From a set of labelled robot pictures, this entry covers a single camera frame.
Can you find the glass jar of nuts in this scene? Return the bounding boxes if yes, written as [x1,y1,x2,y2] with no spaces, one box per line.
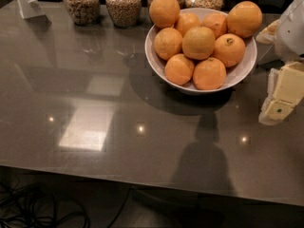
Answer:
[63,0,100,26]

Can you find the white stand object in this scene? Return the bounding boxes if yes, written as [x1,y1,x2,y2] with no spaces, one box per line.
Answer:
[17,0,45,19]

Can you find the orange top left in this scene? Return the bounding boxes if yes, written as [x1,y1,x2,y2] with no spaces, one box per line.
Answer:
[149,0,181,29]

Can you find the orange right with stem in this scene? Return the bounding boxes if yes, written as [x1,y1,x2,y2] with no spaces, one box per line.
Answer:
[212,33,246,67]

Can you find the orange back middle right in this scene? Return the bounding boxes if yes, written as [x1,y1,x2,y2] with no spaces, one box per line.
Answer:
[201,12,228,38]

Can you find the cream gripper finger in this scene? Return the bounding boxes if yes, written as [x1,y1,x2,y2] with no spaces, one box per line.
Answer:
[264,101,294,121]
[258,105,281,125]

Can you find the glass jar of grains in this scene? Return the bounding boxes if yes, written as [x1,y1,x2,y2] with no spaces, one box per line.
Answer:
[105,0,142,29]

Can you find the orange top right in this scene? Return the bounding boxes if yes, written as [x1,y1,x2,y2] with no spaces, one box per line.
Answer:
[227,1,262,38]

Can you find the white ceramic bowl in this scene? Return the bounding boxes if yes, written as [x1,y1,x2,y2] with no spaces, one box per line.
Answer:
[144,7,258,96]

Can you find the orange front right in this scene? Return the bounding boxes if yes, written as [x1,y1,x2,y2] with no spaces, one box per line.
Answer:
[193,57,226,90]

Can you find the black floor cables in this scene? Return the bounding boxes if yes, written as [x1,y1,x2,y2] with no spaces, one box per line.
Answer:
[0,180,131,228]

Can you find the pale orange centre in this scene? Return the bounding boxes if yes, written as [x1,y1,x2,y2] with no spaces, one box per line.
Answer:
[182,27,216,60]

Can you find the orange front left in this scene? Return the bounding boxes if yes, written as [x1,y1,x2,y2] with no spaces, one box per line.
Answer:
[164,53,195,86]

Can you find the orange back middle left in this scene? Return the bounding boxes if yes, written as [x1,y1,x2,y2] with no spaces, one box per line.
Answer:
[174,12,200,35]

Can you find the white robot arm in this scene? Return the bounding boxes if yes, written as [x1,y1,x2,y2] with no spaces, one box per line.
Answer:
[256,0,304,125]

